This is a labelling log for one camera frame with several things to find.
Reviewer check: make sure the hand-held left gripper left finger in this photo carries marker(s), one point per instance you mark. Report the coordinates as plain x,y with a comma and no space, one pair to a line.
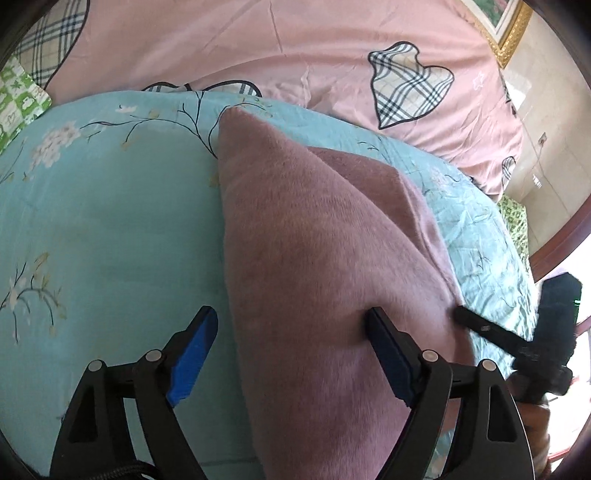
194,355

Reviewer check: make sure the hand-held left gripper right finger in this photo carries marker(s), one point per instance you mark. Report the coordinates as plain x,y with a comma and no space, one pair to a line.
390,355

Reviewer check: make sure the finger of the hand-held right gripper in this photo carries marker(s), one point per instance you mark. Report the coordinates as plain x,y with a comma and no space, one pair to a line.
494,332

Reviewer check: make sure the pink knit sweater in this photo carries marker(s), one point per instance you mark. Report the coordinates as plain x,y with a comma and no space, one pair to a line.
323,277

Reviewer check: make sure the green leaf patterned cloth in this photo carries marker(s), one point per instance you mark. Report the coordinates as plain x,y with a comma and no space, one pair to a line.
517,221

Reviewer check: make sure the turquoise floral blanket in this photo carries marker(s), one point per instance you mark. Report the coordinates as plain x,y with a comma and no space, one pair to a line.
115,207

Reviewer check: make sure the gold framed floral painting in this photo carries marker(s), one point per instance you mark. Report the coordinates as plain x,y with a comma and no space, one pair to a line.
512,34

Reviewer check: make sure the green checkered pillow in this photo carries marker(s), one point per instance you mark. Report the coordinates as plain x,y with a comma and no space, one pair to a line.
18,101

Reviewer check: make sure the pink duvet with plaid hearts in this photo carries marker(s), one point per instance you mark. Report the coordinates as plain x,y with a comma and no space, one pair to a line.
231,41

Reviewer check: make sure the brown wooden frame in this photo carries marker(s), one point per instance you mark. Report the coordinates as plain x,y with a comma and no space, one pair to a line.
558,249

